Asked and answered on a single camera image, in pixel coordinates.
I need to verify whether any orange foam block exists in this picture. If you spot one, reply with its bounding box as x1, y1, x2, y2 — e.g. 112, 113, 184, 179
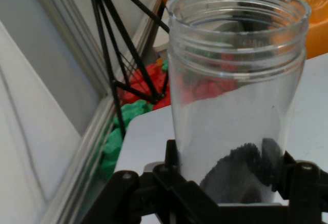
300, 0, 328, 60

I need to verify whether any clear plastic jar with seeds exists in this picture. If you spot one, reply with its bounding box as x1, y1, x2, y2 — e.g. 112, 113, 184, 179
166, 0, 312, 206

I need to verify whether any black tripod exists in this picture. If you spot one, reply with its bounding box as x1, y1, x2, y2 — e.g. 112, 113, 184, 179
84, 0, 171, 139

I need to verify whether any red foam block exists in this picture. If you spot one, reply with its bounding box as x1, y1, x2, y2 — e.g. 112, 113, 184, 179
122, 64, 240, 111

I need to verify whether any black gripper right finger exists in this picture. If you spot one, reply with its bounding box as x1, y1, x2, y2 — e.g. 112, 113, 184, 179
276, 151, 328, 224

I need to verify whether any aluminium rail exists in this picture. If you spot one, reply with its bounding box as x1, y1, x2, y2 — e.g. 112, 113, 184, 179
38, 0, 170, 224

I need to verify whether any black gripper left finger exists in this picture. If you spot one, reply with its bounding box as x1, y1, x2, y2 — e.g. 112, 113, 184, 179
81, 139, 231, 224

